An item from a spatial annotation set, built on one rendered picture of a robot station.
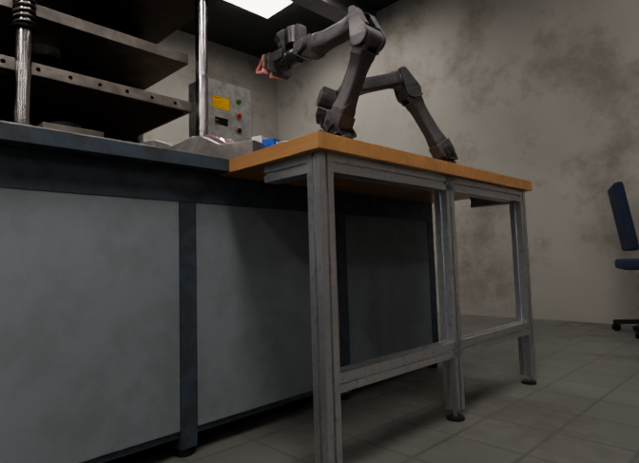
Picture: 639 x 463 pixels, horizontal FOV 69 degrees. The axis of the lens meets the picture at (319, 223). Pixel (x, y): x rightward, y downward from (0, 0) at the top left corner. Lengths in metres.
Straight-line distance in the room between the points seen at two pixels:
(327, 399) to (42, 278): 0.68
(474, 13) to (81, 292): 4.14
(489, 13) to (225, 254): 3.72
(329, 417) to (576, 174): 3.19
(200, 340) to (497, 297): 3.20
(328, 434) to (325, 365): 0.15
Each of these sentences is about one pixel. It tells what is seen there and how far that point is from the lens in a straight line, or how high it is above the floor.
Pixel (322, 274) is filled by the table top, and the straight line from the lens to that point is 1.08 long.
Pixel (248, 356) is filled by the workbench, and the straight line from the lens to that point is 1.46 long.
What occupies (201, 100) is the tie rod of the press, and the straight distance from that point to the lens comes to 2.39.
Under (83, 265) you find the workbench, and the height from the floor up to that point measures 0.51.
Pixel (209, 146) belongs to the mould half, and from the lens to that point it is 1.47.
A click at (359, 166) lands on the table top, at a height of 0.74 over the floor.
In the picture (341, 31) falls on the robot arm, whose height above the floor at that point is 1.19.
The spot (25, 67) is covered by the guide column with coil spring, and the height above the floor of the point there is 1.24.
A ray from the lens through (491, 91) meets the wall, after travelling 4.41.
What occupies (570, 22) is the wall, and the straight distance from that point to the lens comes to 4.33.
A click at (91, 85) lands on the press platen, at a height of 1.25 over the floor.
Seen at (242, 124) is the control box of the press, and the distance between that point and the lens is 2.66.
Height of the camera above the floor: 0.50
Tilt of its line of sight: 5 degrees up
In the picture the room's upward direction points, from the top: 2 degrees counter-clockwise
